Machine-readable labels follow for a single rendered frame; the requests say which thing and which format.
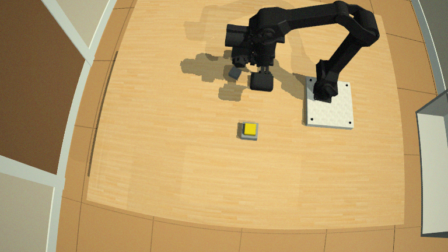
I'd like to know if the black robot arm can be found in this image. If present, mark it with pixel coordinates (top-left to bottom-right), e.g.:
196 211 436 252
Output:
225 0 380 103

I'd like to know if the yellow button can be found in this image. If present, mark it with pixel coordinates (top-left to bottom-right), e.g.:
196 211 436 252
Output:
241 122 258 141

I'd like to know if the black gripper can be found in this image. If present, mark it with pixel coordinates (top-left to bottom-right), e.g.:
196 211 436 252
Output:
250 47 275 92

